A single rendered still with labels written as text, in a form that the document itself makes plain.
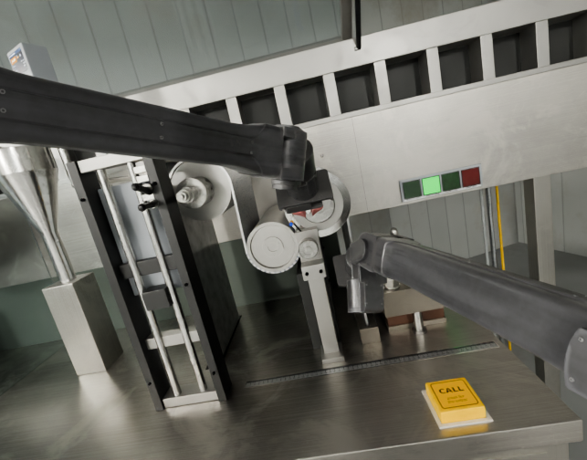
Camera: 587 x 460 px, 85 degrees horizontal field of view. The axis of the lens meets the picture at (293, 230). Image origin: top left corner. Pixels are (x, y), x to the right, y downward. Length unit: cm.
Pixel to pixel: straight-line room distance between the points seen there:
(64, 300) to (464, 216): 330
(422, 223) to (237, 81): 258
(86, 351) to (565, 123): 153
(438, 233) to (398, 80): 245
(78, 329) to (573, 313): 104
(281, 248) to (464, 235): 304
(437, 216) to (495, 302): 309
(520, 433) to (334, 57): 96
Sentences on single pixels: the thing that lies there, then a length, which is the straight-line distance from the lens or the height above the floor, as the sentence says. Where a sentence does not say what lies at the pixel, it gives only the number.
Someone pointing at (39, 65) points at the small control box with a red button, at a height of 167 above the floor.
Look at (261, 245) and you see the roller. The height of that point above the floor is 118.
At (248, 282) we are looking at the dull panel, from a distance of 114.
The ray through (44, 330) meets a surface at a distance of 140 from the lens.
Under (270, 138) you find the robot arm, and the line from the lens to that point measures 41.
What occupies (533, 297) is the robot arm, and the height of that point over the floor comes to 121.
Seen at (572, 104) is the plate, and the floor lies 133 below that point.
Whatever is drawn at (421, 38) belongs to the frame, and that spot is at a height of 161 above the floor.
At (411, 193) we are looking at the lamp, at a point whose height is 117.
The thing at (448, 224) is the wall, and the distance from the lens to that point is 352.
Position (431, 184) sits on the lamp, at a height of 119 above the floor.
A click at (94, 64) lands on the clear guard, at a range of 119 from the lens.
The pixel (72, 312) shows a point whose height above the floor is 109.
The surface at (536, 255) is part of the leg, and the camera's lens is 153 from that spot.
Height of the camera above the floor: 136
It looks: 12 degrees down
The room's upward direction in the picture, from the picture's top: 13 degrees counter-clockwise
